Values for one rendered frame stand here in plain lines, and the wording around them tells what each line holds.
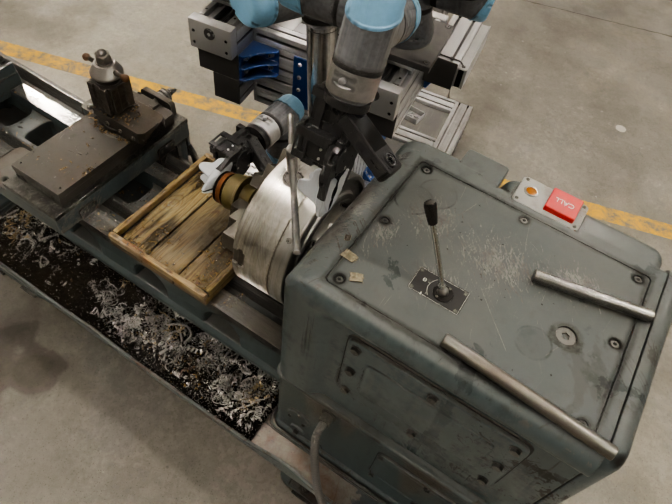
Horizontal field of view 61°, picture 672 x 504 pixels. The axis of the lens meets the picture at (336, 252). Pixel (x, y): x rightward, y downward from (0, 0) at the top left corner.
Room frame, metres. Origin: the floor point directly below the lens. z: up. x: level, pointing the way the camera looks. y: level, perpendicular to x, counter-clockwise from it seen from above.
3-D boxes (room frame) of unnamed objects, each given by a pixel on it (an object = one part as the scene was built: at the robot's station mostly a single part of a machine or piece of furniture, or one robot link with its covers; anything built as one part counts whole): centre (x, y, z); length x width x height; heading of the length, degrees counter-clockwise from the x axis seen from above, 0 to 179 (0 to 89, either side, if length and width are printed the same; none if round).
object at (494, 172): (0.84, -0.26, 1.24); 0.09 x 0.08 x 0.03; 65
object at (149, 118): (1.09, 0.60, 0.99); 0.20 x 0.10 x 0.05; 65
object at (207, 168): (0.87, 0.31, 1.09); 0.09 x 0.06 x 0.03; 155
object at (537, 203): (0.78, -0.39, 1.23); 0.13 x 0.08 x 0.05; 65
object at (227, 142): (0.96, 0.27, 1.08); 0.12 x 0.09 x 0.08; 155
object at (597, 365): (0.61, -0.28, 1.06); 0.59 x 0.48 x 0.39; 65
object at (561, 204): (0.77, -0.41, 1.26); 0.06 x 0.06 x 0.02; 65
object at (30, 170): (1.05, 0.65, 0.95); 0.43 x 0.17 x 0.05; 155
